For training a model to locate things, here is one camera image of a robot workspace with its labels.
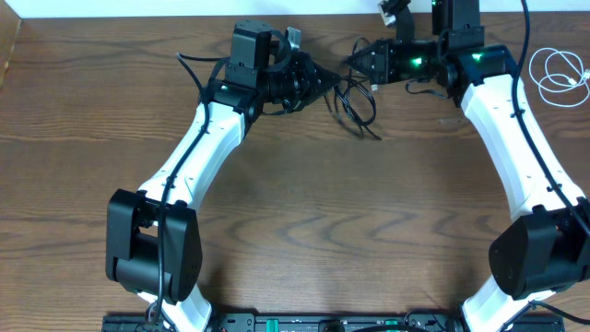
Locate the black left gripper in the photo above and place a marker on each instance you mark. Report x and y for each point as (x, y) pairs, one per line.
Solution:
(308, 75)

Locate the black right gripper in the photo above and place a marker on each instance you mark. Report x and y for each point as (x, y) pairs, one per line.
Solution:
(384, 69)

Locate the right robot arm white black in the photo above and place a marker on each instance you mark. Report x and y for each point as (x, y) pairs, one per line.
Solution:
(545, 250)

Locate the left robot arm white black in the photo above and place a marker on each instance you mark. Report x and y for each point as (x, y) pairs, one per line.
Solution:
(153, 245)

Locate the cardboard panel at left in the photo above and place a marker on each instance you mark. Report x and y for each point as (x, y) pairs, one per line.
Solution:
(9, 30)

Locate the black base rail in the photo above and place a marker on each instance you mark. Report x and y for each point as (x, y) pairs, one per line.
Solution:
(251, 322)

